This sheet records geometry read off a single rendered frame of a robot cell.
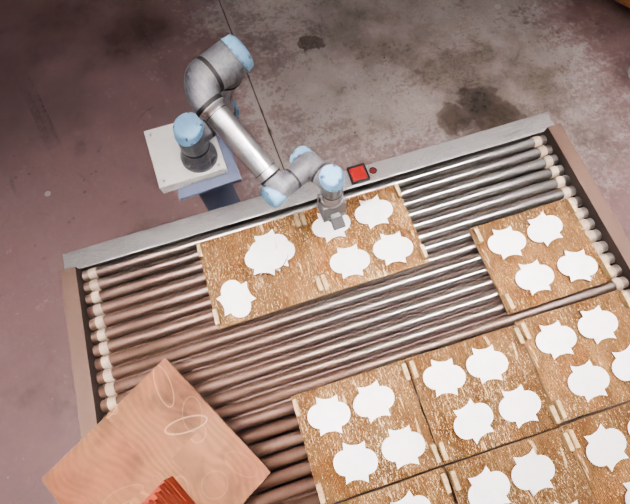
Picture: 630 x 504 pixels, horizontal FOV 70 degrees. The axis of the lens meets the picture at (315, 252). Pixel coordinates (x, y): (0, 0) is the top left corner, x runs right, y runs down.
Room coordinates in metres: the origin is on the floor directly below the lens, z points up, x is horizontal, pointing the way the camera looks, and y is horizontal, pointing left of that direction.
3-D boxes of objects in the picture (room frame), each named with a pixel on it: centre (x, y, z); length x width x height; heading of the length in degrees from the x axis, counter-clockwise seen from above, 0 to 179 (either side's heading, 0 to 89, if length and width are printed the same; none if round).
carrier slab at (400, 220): (0.61, -0.19, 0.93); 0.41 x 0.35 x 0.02; 103
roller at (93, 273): (0.77, -0.05, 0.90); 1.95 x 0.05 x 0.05; 103
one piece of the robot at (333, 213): (0.64, -0.08, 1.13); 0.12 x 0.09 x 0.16; 17
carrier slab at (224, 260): (0.52, 0.22, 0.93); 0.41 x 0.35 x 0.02; 103
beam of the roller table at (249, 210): (0.84, -0.03, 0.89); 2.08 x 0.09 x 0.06; 103
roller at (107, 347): (0.48, -0.12, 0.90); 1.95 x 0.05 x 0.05; 103
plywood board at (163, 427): (-0.15, 0.55, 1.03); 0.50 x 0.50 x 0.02; 42
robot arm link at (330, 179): (0.67, -0.07, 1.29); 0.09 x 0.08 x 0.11; 41
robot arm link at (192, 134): (1.04, 0.43, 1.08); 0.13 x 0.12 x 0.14; 131
